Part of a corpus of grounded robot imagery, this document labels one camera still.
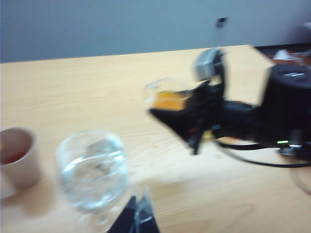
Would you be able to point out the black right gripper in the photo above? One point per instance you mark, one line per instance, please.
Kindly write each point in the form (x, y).
(209, 114)

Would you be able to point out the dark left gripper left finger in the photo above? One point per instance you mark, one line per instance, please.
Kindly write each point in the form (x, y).
(127, 218)

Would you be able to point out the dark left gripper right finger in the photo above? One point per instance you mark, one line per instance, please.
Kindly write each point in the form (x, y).
(148, 218)

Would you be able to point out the clear measuring cup orange juice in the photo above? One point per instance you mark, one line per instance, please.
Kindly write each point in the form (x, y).
(167, 100)

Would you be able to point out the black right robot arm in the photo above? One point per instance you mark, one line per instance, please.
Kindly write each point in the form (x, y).
(281, 102)

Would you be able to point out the beige paper cup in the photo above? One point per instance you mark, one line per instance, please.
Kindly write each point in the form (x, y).
(24, 167)

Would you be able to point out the clear stemmed wine glass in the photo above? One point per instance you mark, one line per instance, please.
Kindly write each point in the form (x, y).
(92, 170)

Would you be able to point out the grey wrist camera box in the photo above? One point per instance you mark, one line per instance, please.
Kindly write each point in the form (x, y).
(206, 64)

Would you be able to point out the dark wall socket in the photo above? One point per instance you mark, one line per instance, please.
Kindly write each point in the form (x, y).
(221, 22)

